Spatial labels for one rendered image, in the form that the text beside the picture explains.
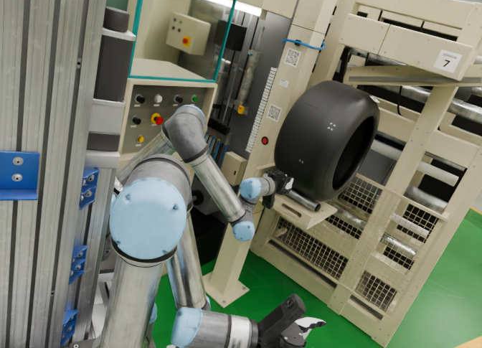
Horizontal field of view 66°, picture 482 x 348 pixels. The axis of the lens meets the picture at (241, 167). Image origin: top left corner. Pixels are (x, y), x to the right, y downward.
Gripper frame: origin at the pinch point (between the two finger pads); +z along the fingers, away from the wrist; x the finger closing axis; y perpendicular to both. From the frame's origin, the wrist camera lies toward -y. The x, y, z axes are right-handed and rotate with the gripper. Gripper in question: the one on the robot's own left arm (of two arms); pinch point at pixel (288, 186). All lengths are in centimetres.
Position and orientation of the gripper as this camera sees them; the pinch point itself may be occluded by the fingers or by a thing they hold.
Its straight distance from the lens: 167.9
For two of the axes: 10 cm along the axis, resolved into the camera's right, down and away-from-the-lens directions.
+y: 3.5, -9.0, -2.7
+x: -7.5, -4.4, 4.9
